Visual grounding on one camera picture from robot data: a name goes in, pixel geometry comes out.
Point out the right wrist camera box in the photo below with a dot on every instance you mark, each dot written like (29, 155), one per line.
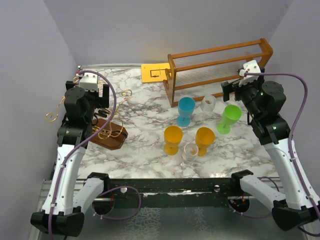
(250, 67)

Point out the gold wire wine glass rack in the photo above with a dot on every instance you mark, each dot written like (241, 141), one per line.
(110, 132)

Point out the black base frame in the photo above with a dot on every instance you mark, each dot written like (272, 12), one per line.
(166, 192)

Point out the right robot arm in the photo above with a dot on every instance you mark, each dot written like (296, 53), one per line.
(299, 204)

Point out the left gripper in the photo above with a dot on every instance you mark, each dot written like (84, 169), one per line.
(101, 101)

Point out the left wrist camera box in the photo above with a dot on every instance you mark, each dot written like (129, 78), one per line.
(88, 82)

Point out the yellow card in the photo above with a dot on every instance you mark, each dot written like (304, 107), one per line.
(154, 73)

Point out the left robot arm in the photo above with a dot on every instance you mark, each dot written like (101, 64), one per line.
(59, 214)

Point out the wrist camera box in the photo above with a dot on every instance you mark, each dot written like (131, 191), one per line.
(88, 82)
(250, 67)

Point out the orange plastic wine glass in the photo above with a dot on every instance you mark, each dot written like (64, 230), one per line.
(204, 138)
(172, 136)

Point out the clear glass near front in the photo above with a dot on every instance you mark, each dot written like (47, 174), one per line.
(189, 154)

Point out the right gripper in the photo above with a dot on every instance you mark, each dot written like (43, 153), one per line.
(229, 87)

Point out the clear glass near rack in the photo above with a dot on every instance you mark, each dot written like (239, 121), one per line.
(208, 103)

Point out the wooden dish rack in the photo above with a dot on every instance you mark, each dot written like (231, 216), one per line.
(213, 65)

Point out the blue plastic wine glass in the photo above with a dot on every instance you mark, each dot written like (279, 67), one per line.
(186, 106)

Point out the green plastic wine glass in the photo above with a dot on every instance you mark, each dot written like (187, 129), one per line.
(230, 116)

